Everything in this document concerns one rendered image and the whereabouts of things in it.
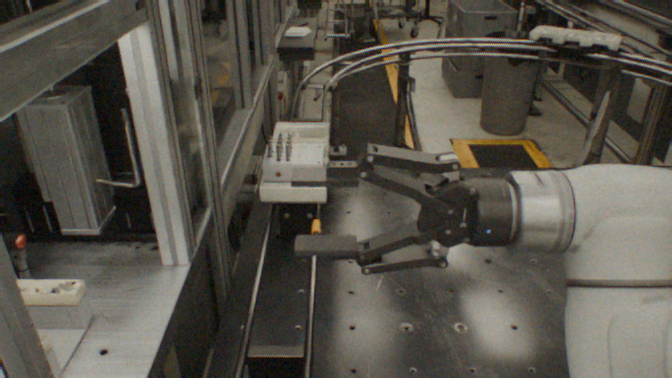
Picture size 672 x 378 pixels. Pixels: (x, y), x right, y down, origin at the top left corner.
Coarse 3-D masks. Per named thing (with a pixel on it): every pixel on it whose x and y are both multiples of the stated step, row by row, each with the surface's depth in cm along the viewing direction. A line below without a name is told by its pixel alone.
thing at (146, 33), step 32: (160, 32) 70; (128, 64) 69; (160, 96) 71; (160, 128) 73; (160, 160) 76; (160, 224) 81; (0, 256) 37; (0, 320) 37; (0, 352) 37; (32, 352) 41
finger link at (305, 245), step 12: (300, 240) 60; (312, 240) 60; (324, 240) 60; (336, 240) 60; (348, 240) 60; (300, 252) 59; (312, 252) 59; (324, 252) 59; (336, 252) 59; (348, 252) 59
